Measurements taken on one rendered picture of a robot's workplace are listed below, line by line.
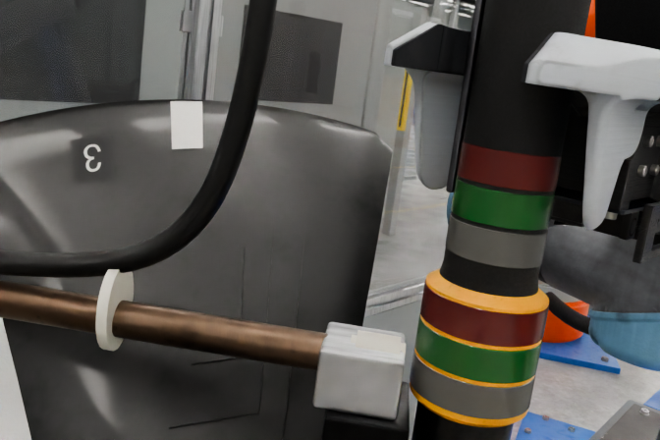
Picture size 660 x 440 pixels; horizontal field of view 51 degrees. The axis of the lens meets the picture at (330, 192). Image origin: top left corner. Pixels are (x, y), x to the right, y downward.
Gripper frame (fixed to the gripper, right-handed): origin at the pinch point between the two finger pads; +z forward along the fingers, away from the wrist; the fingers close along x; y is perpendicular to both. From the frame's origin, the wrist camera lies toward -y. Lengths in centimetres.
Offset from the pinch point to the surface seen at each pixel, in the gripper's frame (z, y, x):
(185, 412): 1.3, 16.5, 10.3
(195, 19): -44, -2, 71
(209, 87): -47, 7, 70
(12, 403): -1.6, 26.4, 31.6
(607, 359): -367, 142, 97
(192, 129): -4.3, 5.6, 18.8
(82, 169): 0.7, 8.1, 20.9
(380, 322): -101, 55, 70
